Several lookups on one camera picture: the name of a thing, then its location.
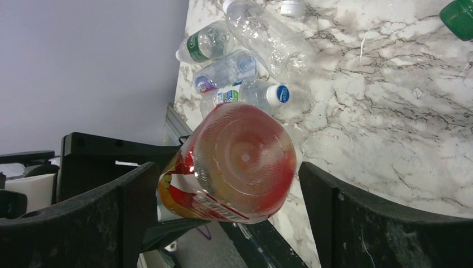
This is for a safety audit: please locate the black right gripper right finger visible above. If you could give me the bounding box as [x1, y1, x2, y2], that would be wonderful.
[298, 162, 472, 267]

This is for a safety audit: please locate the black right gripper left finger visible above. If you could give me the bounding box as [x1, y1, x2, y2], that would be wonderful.
[1, 162, 160, 267]

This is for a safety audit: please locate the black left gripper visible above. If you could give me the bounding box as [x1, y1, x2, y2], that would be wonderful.
[55, 132, 207, 252]

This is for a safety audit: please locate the gold red snack packet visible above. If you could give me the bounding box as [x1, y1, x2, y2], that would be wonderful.
[156, 102, 297, 224]

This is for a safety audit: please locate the clear bottle white green label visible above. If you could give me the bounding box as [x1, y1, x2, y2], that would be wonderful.
[439, 0, 472, 41]

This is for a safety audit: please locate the upright-lying bottle blue white label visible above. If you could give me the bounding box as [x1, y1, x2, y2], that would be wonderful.
[280, 0, 306, 18]

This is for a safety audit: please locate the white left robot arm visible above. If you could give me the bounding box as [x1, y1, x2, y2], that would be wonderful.
[1, 132, 205, 256]

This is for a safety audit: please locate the clear bottle dark green label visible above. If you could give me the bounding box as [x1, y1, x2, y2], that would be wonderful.
[175, 21, 239, 64]

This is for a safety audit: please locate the bottle purple blue label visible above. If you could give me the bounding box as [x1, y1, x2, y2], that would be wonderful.
[193, 50, 258, 94]

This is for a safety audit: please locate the clear bottle white cap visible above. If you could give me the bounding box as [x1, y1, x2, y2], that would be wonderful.
[223, 1, 315, 83]

